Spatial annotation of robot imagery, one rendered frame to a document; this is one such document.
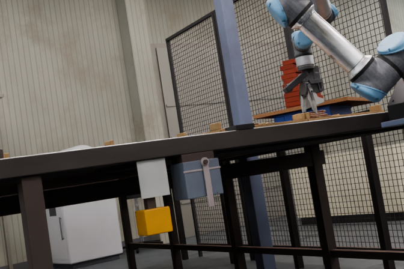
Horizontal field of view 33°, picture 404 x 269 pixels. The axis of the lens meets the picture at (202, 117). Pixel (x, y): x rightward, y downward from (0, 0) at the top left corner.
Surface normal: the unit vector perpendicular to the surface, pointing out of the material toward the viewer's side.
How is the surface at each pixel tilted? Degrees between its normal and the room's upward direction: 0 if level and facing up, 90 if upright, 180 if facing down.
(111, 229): 90
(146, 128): 90
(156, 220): 90
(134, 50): 90
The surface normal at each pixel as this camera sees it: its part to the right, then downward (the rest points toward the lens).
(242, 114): 0.47, -0.14
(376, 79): -0.01, 0.00
